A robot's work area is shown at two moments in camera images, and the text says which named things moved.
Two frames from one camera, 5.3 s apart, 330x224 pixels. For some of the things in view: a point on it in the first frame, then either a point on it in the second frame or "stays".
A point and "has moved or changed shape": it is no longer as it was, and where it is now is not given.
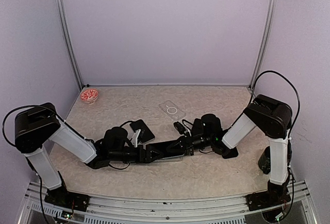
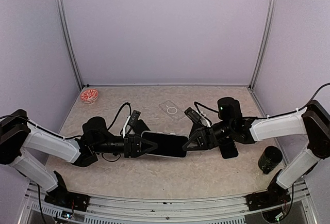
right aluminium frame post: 269,28 stays
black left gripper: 148,158 → 132,148
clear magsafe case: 176,158 → 169,144
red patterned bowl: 89,96 stays
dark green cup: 264,161 stays
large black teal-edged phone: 166,149 has moved or changed shape
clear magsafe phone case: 174,112 stays
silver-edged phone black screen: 146,134 stays
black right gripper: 186,145 → 205,138
